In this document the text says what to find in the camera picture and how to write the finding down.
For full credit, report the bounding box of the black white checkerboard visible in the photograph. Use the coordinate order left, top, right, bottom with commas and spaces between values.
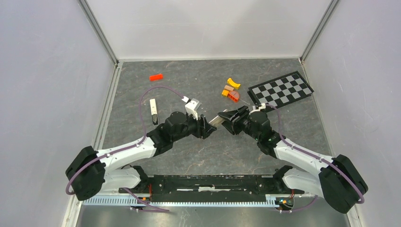
247, 71, 314, 112

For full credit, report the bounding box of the grey slotted cable duct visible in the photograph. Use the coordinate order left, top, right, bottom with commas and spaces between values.
82, 194, 279, 208

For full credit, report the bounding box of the white and black stick remote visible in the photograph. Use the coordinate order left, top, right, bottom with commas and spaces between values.
149, 98, 159, 125

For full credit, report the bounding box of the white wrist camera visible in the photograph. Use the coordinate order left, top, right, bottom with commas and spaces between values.
249, 103, 266, 114
182, 96, 201, 120

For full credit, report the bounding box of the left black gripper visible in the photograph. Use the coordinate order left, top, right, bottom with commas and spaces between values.
172, 110, 217, 142

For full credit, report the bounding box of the orange semicircle block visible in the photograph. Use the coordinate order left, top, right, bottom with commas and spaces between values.
227, 90, 240, 103

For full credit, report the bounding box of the tan small block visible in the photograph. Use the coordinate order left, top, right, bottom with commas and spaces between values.
224, 85, 234, 91

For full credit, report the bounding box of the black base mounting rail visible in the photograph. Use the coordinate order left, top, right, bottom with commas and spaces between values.
130, 175, 304, 202

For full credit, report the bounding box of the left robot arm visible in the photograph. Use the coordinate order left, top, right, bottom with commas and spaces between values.
65, 112, 217, 201

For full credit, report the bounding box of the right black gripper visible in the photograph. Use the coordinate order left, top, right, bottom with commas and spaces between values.
218, 105, 260, 141

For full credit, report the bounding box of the yellow small block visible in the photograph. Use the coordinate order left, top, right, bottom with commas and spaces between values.
221, 89, 229, 97

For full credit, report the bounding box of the red rectangular block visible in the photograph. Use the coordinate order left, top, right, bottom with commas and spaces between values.
149, 73, 164, 81

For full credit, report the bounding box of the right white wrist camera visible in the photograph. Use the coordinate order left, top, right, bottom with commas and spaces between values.
249, 103, 266, 114

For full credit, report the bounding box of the aluminium frame post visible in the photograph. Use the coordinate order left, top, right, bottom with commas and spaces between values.
78, 0, 119, 65
299, 0, 340, 62

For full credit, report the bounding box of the beige remote control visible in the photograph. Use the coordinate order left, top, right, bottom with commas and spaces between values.
209, 115, 225, 128

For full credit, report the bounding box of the left aluminium frame post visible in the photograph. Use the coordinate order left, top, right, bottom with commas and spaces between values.
78, 0, 119, 65

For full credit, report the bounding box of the yellow curved block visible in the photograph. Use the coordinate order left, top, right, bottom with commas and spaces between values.
227, 78, 241, 89

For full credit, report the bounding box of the right aluminium frame post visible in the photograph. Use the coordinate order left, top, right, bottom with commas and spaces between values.
299, 0, 340, 62

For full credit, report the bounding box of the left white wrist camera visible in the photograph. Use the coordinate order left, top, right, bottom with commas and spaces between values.
182, 96, 201, 120

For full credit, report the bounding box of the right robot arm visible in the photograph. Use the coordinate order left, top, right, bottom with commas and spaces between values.
218, 106, 368, 214

